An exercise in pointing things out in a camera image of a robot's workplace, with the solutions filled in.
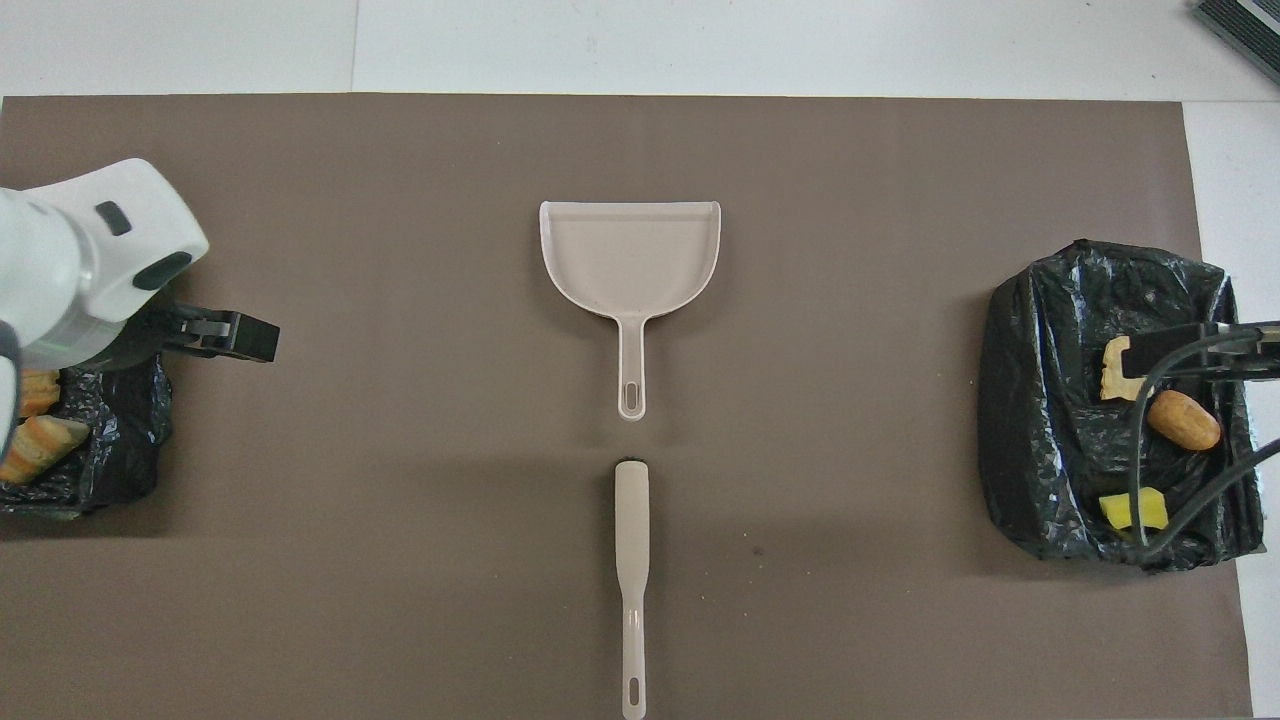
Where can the black bag bin pink mark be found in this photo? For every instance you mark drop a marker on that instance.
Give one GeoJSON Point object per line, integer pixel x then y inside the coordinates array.
{"type": "Point", "coordinates": [120, 430]}

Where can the beige brush black bristles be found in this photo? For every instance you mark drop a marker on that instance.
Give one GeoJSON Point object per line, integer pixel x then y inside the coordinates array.
{"type": "Point", "coordinates": [632, 520]}

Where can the pale yellow sponge chunk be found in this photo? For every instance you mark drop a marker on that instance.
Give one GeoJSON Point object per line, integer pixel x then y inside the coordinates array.
{"type": "Point", "coordinates": [40, 445]}

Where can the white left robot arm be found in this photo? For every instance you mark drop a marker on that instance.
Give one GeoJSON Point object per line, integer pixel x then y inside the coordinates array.
{"type": "Point", "coordinates": [90, 250]}

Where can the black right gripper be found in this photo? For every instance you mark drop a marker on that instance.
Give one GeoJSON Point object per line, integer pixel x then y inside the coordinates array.
{"type": "Point", "coordinates": [1255, 352]}

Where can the yellow sponge green backing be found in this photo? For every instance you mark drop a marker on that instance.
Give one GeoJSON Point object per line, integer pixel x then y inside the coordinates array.
{"type": "Point", "coordinates": [1115, 510]}

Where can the beige plastic dustpan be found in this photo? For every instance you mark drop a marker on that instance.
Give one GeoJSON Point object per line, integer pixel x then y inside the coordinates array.
{"type": "Point", "coordinates": [630, 260]}

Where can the grey ribbed device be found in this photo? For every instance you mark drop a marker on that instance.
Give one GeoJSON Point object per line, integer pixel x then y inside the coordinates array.
{"type": "Point", "coordinates": [1245, 25]}

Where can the brown table mat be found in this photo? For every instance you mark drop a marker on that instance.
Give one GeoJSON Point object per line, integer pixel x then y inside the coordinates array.
{"type": "Point", "coordinates": [300, 180]}

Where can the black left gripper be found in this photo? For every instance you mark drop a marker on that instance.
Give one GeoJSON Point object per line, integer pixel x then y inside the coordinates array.
{"type": "Point", "coordinates": [150, 335]}

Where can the black bag lined bin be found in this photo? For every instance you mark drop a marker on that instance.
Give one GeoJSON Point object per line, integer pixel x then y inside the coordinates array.
{"type": "Point", "coordinates": [1040, 420]}

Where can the brown toy nugget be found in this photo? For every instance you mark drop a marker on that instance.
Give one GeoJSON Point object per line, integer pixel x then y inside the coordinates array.
{"type": "Point", "coordinates": [1185, 420]}

